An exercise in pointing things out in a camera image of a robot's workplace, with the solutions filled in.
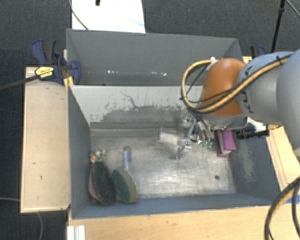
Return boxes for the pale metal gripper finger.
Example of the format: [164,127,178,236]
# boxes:
[174,138,193,160]
[158,130,191,145]

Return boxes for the grey metal bin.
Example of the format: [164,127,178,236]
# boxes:
[65,28,282,220]

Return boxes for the purple box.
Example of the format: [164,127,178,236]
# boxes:
[216,130,237,158]

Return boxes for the small multicoloured speckled ball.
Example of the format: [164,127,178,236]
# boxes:
[89,148,107,164]

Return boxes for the pink and black oval brush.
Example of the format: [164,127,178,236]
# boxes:
[88,160,117,206]

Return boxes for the pale wood flat board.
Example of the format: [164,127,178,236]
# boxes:
[19,66,72,214]

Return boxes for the black cylinder on white bracket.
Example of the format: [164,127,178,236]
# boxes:
[235,120,270,140]

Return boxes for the green tan scrubber blue handle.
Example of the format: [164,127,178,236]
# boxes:
[111,145,139,205]

